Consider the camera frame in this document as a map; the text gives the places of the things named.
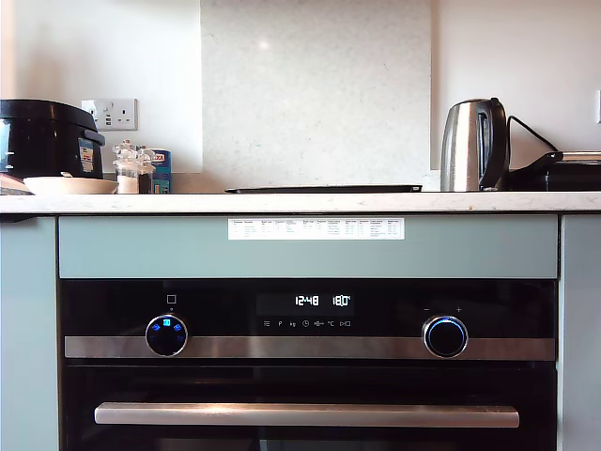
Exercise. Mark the white printed label sticker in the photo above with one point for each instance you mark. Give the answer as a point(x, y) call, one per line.
point(314, 229)

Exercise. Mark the black sandwich press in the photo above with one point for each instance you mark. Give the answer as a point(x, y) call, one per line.
point(563, 176)

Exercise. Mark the grey-green filler panel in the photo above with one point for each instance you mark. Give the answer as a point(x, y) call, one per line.
point(141, 256)

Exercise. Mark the black glass hob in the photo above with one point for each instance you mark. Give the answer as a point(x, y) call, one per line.
point(324, 189)

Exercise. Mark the white wall switch plate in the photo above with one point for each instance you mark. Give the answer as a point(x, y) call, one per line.
point(599, 106)

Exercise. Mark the white double wall socket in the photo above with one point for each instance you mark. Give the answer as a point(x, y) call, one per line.
point(124, 115)

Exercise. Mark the steel electric kettle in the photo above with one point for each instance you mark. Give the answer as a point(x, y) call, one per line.
point(462, 145)

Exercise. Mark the clear pepper grinder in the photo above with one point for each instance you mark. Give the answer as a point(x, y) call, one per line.
point(145, 181)

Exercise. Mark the black built-in oven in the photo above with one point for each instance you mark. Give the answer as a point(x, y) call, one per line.
point(375, 376)

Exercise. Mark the oven knob with blue icons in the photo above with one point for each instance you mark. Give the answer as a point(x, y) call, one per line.
point(166, 336)

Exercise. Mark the speckled stone splashback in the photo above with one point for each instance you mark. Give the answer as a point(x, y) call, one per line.
point(314, 94)

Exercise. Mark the black rice cooker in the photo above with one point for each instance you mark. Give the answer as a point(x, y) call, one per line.
point(42, 136)

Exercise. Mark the blue salt tub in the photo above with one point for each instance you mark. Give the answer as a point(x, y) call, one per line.
point(162, 174)

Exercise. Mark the white shallow bowl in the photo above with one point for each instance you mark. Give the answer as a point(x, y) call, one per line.
point(70, 186)

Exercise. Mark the pale green cabinet front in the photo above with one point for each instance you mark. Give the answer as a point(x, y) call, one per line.
point(28, 329)
point(581, 329)

